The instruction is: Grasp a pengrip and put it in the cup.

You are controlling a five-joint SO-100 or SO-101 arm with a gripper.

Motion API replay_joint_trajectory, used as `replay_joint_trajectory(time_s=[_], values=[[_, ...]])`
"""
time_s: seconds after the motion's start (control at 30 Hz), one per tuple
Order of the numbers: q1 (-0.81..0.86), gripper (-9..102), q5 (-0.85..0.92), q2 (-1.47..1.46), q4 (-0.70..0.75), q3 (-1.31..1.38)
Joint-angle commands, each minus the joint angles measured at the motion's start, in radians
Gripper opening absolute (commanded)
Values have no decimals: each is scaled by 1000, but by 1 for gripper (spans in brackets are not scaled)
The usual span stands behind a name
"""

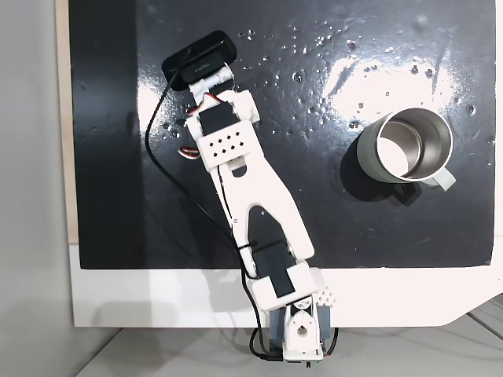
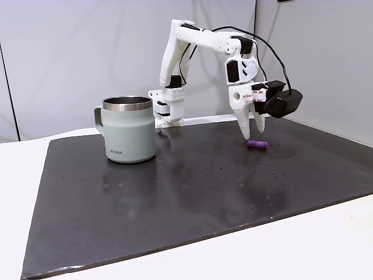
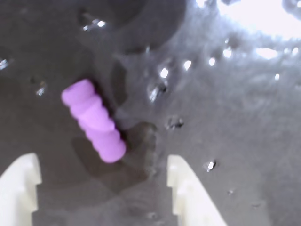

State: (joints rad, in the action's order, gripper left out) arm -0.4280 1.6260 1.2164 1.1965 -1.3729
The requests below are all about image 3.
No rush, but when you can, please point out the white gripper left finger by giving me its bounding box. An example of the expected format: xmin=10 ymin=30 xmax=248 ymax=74
xmin=0 ymin=152 xmax=42 ymax=226

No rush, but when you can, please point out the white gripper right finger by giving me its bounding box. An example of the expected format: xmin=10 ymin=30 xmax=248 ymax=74
xmin=166 ymin=154 xmax=228 ymax=226

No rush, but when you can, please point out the black shiny mat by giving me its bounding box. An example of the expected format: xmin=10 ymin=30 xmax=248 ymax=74
xmin=0 ymin=0 xmax=301 ymax=226

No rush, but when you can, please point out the purple ribbed pen grip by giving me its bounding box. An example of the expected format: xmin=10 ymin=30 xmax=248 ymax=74
xmin=61 ymin=79 xmax=127 ymax=163

